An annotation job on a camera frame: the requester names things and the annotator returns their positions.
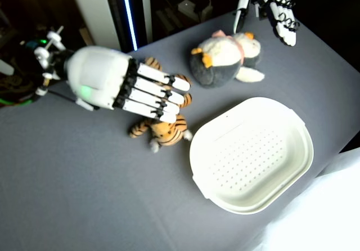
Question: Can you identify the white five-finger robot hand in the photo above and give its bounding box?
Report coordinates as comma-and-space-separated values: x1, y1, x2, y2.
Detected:
232, 0, 300, 47
66, 46, 192, 124

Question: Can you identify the grey white penguin plush toy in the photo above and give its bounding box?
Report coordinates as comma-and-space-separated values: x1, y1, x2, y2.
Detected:
189, 30, 266, 89

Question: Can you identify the orange striped tiger plush toy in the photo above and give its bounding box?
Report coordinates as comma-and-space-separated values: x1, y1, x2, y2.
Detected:
128, 56, 194, 153

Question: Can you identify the white perforated plastic basket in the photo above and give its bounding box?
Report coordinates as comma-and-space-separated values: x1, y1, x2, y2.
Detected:
188, 96, 315, 215

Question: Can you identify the white upright panel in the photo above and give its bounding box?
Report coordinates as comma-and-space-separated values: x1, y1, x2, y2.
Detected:
67, 0, 154, 52

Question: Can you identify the blue light strip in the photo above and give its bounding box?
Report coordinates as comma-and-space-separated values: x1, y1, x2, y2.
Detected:
120, 0, 139, 51

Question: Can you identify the white power adapter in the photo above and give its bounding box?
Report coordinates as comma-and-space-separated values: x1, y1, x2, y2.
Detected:
177, 0, 214, 23

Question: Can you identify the grey table cloth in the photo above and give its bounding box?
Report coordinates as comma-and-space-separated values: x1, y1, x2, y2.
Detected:
0, 8, 360, 251

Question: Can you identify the bright white sheet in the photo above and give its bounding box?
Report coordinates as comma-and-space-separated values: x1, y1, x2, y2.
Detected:
251, 146, 360, 251

